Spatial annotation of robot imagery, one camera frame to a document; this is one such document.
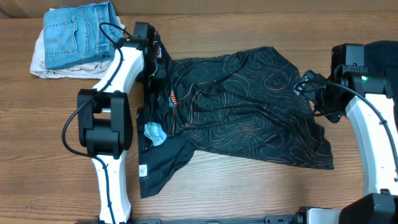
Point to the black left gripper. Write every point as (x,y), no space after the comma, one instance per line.
(161,72)

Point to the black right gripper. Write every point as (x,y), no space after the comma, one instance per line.
(334,112)

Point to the black patterned sports jersey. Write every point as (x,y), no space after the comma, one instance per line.
(240,105)

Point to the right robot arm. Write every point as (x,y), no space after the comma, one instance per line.
(362,86)

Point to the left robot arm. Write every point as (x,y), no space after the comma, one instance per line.
(104,120)

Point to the black garment pile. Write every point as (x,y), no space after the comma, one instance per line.
(381,57)

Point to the folded blue denim jeans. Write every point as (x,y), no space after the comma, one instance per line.
(78,35)

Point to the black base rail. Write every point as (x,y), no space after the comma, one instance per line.
(268,219)

